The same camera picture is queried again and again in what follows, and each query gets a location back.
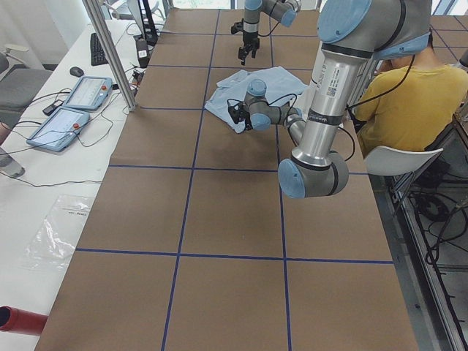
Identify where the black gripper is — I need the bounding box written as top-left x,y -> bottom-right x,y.
238,31 -> 260,65
239,106 -> 253,131

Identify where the light blue button-up shirt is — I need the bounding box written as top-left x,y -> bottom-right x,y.
205,67 -> 307,134

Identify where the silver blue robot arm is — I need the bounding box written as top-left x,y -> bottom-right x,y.
230,0 -> 301,66
228,1 -> 431,198

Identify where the black device with label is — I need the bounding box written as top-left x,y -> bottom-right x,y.
135,37 -> 150,68

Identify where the white plastic chair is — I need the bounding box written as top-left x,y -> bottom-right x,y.
364,146 -> 443,176

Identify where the black keyboard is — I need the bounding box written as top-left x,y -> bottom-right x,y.
90,33 -> 107,67

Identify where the upper blue teach pendant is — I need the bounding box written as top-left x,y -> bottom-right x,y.
63,76 -> 113,111

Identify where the blue teach pendant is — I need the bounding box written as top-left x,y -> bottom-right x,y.
63,76 -> 113,111
26,107 -> 91,152

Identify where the person in yellow shirt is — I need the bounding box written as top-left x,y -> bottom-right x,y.
355,36 -> 467,156

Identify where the grey computer mouse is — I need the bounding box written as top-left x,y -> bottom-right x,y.
69,67 -> 84,78

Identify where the white side table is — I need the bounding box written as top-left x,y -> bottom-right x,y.
0,18 -> 169,315

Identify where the lower blue teach pendant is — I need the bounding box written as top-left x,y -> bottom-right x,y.
26,107 -> 91,152

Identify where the grey office chair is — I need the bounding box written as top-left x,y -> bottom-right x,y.
1,44 -> 53,114

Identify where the clear plastic bag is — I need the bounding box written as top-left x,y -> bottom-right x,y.
20,195 -> 95,272

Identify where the red cylinder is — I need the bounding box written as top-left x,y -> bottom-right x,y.
1,306 -> 48,336

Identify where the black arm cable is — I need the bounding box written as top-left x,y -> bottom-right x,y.
226,93 -> 358,162
257,14 -> 279,38

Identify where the grey aluminium frame post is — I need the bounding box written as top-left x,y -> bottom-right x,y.
82,0 -> 136,112

